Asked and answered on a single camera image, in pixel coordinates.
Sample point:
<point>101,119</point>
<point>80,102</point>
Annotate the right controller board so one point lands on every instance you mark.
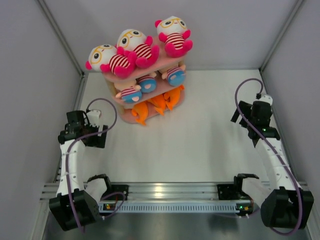
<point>244,209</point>

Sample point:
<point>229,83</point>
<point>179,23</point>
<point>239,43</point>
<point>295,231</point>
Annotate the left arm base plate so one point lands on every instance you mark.
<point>117,188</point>

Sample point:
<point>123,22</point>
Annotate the aluminium rail front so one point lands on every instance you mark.
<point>153,191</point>

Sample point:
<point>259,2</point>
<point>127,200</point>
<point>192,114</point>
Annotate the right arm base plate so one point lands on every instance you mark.
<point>231,192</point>

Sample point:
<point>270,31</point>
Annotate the controller board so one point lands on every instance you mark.
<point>244,209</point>
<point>109,207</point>

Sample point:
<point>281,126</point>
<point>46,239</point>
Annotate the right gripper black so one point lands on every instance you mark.
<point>246,108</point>

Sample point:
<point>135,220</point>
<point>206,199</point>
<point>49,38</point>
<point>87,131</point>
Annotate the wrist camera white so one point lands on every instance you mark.
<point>265,98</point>
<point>94,118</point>

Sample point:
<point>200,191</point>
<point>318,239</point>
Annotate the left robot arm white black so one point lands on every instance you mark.
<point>75,204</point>

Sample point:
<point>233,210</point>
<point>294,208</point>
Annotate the pink three-tier wooden shelf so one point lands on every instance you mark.
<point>162,86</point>

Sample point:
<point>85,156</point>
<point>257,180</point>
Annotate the white pink plush with glasses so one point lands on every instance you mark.
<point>133,40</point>
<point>107,58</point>
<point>174,33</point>

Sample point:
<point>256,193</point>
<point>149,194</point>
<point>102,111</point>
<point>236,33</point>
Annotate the boy plush blue pants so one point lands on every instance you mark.
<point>147,82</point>
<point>129,91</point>
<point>174,75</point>

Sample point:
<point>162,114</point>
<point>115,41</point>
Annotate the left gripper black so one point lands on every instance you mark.
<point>97,141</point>

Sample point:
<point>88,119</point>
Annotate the left controller board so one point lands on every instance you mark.
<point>109,207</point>

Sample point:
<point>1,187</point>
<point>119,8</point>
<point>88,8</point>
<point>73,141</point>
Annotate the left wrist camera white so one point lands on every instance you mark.
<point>94,118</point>

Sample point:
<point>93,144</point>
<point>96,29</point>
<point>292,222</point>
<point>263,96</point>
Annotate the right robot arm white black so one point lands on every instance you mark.
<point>283,204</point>

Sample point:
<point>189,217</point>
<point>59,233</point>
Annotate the orange fish plush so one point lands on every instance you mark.
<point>172,97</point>
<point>141,112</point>
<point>159,103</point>

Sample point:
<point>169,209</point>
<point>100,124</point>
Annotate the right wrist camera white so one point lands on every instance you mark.
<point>265,98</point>

